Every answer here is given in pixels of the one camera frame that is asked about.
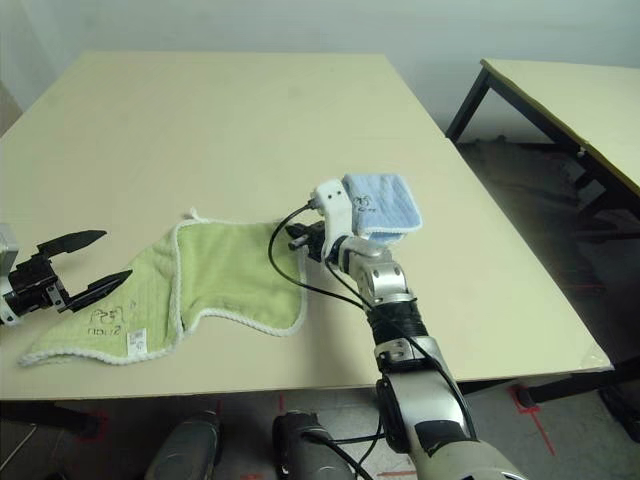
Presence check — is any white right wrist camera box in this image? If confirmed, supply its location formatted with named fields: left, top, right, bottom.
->
left=309, top=180, right=357, bottom=262

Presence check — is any grey robot right leg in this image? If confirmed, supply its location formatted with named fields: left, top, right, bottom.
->
left=272, top=410, right=361, bottom=480

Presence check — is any black hanging cable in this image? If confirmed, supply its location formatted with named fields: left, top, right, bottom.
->
left=319, top=419, right=389, bottom=480

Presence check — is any side table with black legs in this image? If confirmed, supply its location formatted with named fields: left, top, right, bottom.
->
left=446, top=58, right=640, bottom=231

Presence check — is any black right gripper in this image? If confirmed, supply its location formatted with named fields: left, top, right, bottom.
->
left=284, top=223, right=332, bottom=264

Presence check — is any grey robot left leg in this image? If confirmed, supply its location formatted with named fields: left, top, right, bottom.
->
left=144, top=410, right=221, bottom=480

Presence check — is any grey robot leg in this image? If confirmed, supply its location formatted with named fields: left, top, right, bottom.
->
left=272, top=410, right=361, bottom=480
left=144, top=410, right=221, bottom=480

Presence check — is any folded blue towel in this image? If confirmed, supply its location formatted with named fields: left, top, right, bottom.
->
left=342, top=172, right=422, bottom=246

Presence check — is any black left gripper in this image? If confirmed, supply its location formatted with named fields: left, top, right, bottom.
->
left=0, top=229, right=134, bottom=319

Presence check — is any green towel with white trim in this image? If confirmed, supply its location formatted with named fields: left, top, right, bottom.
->
left=18, top=207, right=307, bottom=367

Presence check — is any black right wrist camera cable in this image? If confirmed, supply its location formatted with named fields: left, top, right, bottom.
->
left=267, top=198, right=479, bottom=441

